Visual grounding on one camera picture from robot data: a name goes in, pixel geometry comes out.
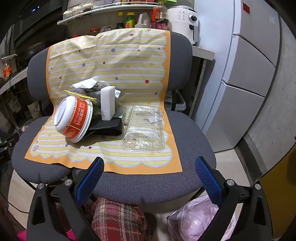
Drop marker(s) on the grey patterned wrapper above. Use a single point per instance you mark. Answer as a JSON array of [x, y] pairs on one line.
[[92, 93]]

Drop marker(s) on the clear plastic clamshell container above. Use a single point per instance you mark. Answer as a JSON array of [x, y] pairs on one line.
[[143, 134]]

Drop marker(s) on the red label bottle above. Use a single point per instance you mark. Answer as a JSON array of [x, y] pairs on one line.
[[7, 71]]

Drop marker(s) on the grey refrigerator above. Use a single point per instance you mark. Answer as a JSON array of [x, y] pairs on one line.
[[249, 69]]

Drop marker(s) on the dark bottle with yellow cap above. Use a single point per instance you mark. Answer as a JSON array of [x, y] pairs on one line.
[[119, 22]]

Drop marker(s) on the white foam block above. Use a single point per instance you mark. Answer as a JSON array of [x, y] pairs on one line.
[[107, 104]]

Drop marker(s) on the orange and white paper bowl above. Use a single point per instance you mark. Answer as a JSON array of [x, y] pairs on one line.
[[78, 120]]

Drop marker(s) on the black microwave oven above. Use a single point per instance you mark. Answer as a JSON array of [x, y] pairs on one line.
[[39, 23]]

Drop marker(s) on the person's plaid trouser leg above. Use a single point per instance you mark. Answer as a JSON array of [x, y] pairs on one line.
[[115, 220]]

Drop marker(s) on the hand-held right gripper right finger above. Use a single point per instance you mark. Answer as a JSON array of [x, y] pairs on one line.
[[208, 178]]

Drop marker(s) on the black leather wallet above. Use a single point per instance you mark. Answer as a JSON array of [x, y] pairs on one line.
[[108, 128]]

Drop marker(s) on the yellow striped plastic mat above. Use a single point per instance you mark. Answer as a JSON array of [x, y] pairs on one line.
[[129, 62]]

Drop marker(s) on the yellow panel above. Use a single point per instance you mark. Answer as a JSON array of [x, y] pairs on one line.
[[279, 199]]

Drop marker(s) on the white plastic jug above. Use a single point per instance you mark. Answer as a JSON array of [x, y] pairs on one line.
[[142, 22]]

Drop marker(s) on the grey office chair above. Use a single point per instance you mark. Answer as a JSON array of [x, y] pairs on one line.
[[185, 143]]

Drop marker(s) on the red lid jar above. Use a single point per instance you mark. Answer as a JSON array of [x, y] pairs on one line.
[[94, 32]]

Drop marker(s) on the pink plastic bag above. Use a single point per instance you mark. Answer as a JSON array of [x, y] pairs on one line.
[[196, 220]]

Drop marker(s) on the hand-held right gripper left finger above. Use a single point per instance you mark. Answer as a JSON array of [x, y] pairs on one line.
[[90, 180]]

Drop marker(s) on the red label dark jar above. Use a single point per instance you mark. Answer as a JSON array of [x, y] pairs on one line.
[[159, 25]]

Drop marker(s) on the white counter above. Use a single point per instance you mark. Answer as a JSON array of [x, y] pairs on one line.
[[203, 52]]

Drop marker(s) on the curved glass shelf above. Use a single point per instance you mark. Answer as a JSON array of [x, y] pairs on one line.
[[104, 12]]

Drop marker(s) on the glass jar with white lid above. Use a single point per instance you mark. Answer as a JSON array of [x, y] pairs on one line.
[[67, 15], [87, 7], [77, 11]]

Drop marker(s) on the white plastic crate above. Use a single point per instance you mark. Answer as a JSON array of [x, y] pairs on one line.
[[180, 104]]

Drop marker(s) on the white air fryer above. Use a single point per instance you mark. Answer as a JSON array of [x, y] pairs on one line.
[[182, 20]]

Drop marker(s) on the yellow foil wrapper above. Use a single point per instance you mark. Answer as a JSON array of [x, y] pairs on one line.
[[76, 93]]

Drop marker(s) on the crumpled white tissue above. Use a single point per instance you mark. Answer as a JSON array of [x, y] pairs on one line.
[[89, 83]]

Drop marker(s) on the green label bottle yellow cap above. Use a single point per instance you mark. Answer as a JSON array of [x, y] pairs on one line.
[[130, 22]]

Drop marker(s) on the printed paper wrapper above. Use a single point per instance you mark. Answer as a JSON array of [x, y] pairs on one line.
[[118, 94]]

